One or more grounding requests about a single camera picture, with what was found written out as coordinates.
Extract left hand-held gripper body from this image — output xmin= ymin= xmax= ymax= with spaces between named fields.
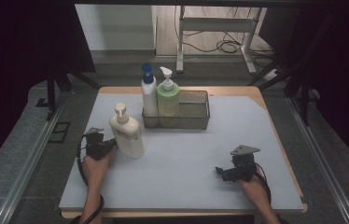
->
xmin=83 ymin=127 xmax=111 ymax=161

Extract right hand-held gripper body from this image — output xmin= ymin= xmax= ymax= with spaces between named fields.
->
xmin=229 ymin=144 xmax=261 ymax=183

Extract cream pump bottle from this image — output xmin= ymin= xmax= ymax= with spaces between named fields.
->
xmin=108 ymin=102 xmax=146 ymax=160

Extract white bottle with blue pump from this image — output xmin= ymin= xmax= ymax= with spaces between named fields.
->
xmin=140 ymin=62 xmax=159 ymax=129

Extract dark wire mesh basket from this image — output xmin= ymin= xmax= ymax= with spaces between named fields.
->
xmin=141 ymin=88 xmax=211 ymax=131

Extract green pump bottle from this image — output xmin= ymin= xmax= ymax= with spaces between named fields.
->
xmin=156 ymin=65 xmax=181 ymax=129

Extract person's right hand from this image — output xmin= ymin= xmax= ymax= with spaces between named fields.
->
xmin=235 ymin=175 xmax=272 ymax=210

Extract light blue table mat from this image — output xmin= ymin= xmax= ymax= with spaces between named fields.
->
xmin=58 ymin=92 xmax=306 ymax=211

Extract black metal stand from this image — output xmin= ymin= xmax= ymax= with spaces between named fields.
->
xmin=45 ymin=70 xmax=103 ymax=121
xmin=246 ymin=55 xmax=320 ymax=127

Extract white power strip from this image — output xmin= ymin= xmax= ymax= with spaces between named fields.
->
xmin=263 ymin=68 xmax=281 ymax=83

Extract black curtain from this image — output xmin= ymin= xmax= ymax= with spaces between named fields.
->
xmin=258 ymin=3 xmax=349 ymax=178
xmin=0 ymin=0 xmax=97 ymax=180

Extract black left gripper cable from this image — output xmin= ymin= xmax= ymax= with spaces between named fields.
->
xmin=69 ymin=133 xmax=105 ymax=224

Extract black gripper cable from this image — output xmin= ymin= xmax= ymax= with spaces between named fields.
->
xmin=69 ymin=133 xmax=105 ymax=224
xmin=254 ymin=171 xmax=290 ymax=224

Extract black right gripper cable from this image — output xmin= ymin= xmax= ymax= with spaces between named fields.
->
xmin=254 ymin=171 xmax=290 ymax=224

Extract aluminium rail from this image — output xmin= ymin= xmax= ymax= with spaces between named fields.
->
xmin=0 ymin=92 xmax=68 ymax=224
xmin=286 ymin=96 xmax=349 ymax=224

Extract black floor cables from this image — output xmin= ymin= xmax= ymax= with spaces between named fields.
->
xmin=174 ymin=5 xmax=277 ymax=68

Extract white metal desk frame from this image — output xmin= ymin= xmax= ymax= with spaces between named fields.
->
xmin=175 ymin=5 xmax=262 ymax=76

